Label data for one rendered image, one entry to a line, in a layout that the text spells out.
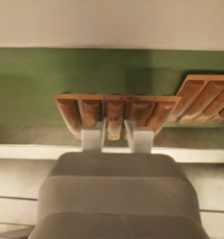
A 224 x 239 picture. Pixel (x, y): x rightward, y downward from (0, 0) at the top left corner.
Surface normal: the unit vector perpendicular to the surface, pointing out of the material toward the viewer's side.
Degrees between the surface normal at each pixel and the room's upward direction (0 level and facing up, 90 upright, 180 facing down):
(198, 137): 90
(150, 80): 2
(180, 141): 90
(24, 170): 90
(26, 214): 90
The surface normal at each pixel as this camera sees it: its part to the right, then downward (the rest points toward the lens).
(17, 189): 0.00, -0.48
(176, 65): -0.02, 0.88
